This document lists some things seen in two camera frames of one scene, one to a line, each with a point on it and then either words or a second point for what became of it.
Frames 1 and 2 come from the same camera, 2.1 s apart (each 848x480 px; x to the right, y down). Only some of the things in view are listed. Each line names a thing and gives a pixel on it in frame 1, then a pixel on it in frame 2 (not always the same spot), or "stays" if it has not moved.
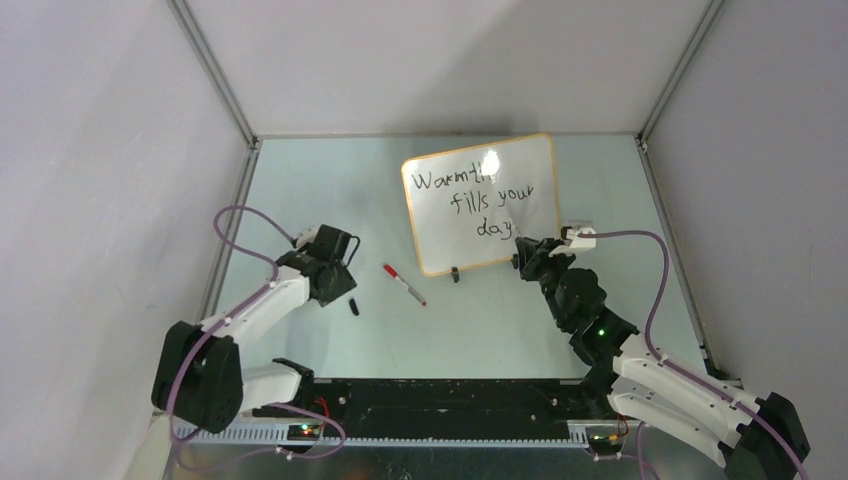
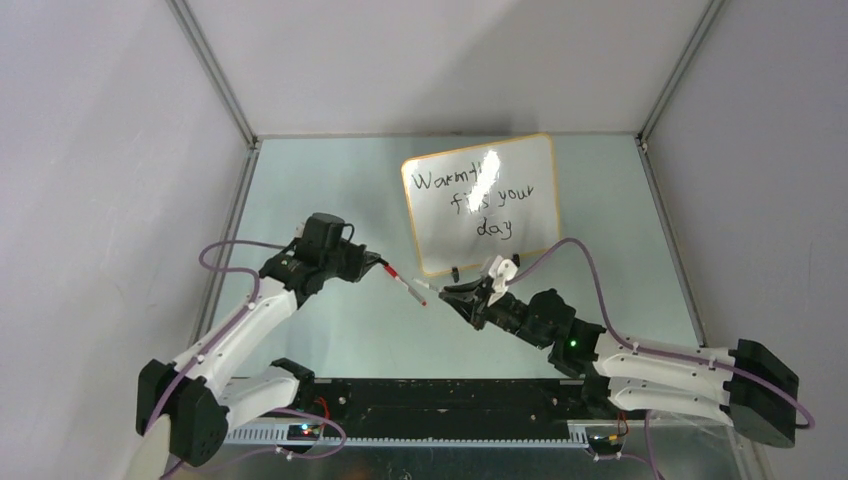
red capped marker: [399, 278] stays
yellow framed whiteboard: [468, 206] stays
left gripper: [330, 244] → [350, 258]
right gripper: [540, 258] → [472, 304]
